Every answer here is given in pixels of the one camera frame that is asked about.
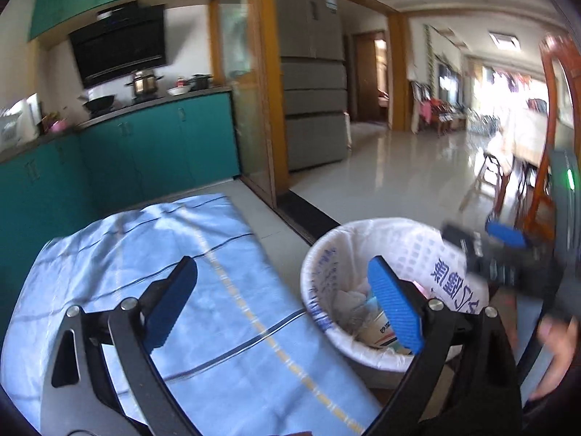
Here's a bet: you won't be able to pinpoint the steel cooking pot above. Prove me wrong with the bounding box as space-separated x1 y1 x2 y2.
126 70 164 100

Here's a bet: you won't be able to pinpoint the white bin with plastic liner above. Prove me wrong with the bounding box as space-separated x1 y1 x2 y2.
300 219 491 372

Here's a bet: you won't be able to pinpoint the ceiling air vent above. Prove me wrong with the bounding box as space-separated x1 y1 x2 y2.
489 32 522 50

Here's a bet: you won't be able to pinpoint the wooden framed glass door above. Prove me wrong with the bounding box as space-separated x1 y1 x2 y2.
209 0 292 210

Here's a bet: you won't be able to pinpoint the person's right hand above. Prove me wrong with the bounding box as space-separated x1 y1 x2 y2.
529 317 576 401

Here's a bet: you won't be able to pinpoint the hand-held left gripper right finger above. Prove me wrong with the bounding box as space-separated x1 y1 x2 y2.
367 255 523 436

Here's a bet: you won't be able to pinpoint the black floor threshold strip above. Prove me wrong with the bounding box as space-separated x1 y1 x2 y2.
277 190 342 245

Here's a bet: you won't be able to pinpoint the black range hood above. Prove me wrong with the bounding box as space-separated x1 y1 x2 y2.
68 2 168 90

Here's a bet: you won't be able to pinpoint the brown wooden chair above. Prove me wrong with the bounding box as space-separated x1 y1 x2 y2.
522 32 581 242

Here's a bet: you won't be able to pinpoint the teal lower cabinets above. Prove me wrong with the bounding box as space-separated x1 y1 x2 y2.
0 92 241 261

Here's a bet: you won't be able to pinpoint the white countertop appliance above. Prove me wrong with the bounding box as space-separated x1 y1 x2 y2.
18 93 42 140

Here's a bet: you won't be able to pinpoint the green ivy garland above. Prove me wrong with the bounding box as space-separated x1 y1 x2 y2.
423 25 435 81

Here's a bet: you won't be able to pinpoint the dining table with cloth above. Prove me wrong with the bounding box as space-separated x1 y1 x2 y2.
512 108 553 170

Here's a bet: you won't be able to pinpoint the wooden stool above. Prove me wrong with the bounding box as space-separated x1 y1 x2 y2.
460 151 505 213

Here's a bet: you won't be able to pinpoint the television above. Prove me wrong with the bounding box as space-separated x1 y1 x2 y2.
436 64 460 103

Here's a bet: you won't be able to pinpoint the grey refrigerator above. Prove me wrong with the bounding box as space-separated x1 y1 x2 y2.
272 0 350 173

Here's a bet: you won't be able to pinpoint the blue checked tablecloth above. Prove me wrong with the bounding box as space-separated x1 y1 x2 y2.
0 193 386 436

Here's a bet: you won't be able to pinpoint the black wok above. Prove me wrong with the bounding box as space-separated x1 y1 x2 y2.
82 94 118 113

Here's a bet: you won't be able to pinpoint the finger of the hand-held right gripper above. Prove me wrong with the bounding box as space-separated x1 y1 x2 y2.
485 219 528 250
442 223 488 265

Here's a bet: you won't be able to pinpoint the red wooden armchairs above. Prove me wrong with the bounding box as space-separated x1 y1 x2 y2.
412 81 468 137

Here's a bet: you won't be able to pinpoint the wooden doorway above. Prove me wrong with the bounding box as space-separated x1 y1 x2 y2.
352 31 391 124

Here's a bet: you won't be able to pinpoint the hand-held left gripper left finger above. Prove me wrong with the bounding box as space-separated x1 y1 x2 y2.
40 255 203 436

